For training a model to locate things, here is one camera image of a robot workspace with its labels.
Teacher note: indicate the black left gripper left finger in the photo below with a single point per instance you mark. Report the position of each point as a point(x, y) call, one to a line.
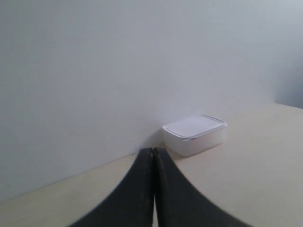
point(131, 203)

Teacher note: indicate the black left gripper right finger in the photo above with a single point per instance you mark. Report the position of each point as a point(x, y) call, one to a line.
point(179, 203)

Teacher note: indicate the white lidded plastic container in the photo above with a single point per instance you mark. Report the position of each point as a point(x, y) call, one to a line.
point(194, 134)

